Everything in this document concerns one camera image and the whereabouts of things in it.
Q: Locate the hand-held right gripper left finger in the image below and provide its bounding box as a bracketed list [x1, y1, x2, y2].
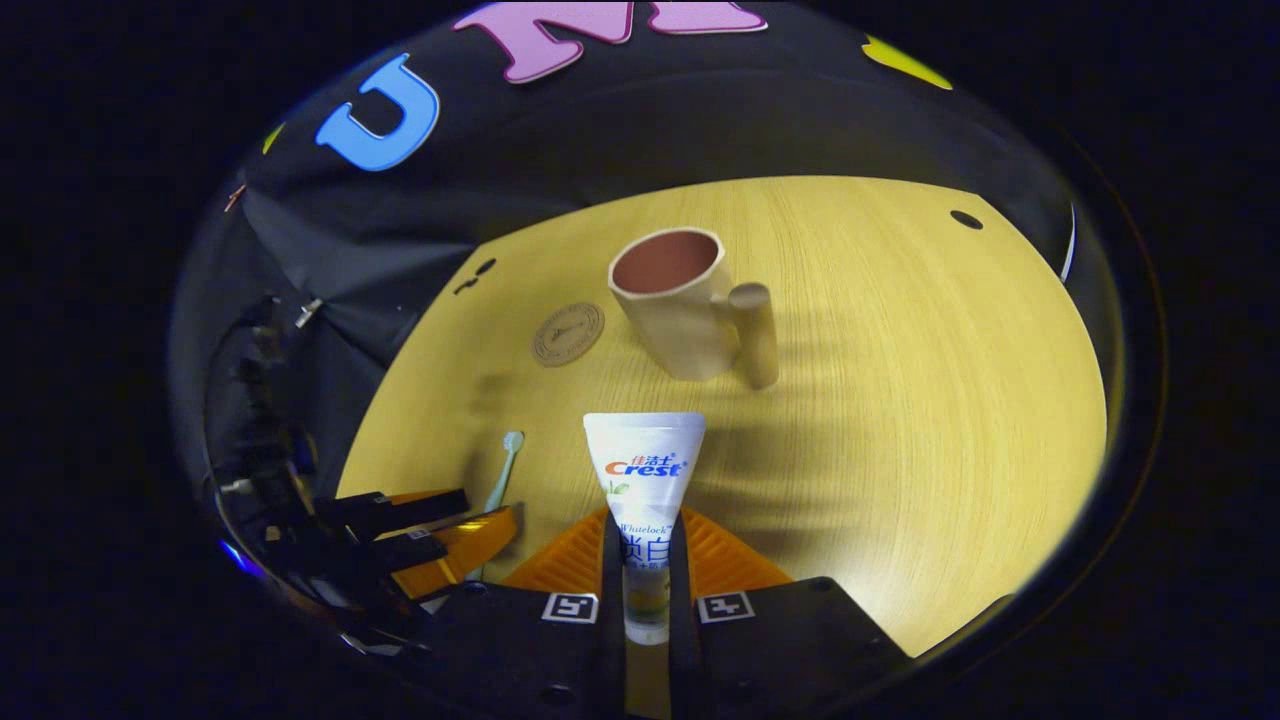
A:
[400, 505, 631, 720]

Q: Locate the beige cup with handle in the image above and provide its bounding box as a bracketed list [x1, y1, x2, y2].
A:
[608, 227, 780, 391]

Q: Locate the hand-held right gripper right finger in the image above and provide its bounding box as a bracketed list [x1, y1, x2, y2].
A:
[668, 505, 916, 720]

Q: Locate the wooden desktop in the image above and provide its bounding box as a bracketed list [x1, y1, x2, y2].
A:
[335, 175, 1111, 720]

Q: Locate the black backdrop cloth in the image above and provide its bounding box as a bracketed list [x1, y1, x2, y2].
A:
[165, 0, 1081, 501]

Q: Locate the pale green toothbrush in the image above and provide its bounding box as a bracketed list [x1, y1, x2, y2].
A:
[465, 431, 525, 581]

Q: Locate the white toothpaste tube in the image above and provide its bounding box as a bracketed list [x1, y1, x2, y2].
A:
[583, 412, 707, 646]

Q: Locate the round brown coaster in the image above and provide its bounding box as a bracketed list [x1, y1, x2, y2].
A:
[530, 302, 606, 369]

